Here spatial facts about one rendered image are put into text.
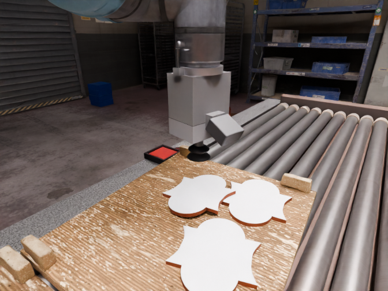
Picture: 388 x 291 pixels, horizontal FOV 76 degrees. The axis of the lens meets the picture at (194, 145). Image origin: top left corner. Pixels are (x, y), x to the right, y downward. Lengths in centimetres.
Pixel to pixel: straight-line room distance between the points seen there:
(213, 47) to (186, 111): 10
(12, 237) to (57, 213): 8
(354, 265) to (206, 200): 24
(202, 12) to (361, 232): 44
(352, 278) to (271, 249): 11
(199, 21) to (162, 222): 32
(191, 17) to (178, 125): 16
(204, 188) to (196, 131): 16
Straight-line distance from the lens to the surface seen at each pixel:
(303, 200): 54
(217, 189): 50
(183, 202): 47
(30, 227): 56
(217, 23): 38
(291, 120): 107
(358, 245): 51
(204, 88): 38
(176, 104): 40
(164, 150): 71
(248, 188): 53
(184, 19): 38
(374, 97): 487
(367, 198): 64
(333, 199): 60
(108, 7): 28
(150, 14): 40
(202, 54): 38
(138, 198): 51
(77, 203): 58
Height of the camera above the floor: 123
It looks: 24 degrees down
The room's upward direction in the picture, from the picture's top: straight up
